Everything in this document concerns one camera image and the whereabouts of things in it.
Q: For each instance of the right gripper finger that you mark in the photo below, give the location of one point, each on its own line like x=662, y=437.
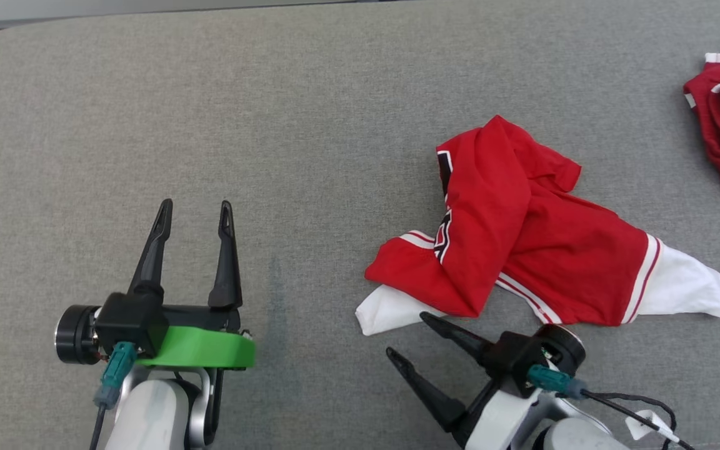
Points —
x=466, y=344
x=438, y=403

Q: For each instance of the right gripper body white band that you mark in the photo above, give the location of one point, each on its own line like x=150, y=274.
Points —
x=497, y=419

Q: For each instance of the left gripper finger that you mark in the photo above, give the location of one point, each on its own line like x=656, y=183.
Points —
x=227, y=281
x=150, y=269

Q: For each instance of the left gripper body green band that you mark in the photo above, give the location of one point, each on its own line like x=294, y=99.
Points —
x=210, y=350

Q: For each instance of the red shirt white sleeves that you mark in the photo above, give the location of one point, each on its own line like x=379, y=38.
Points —
x=554, y=250

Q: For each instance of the grey fabric sofa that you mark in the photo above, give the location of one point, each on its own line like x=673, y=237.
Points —
x=272, y=125

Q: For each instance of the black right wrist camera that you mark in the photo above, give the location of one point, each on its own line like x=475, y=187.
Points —
x=513, y=359

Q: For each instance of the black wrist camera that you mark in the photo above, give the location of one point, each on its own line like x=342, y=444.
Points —
x=513, y=359
x=132, y=322

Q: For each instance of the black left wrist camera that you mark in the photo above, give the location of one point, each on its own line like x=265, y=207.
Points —
x=132, y=322

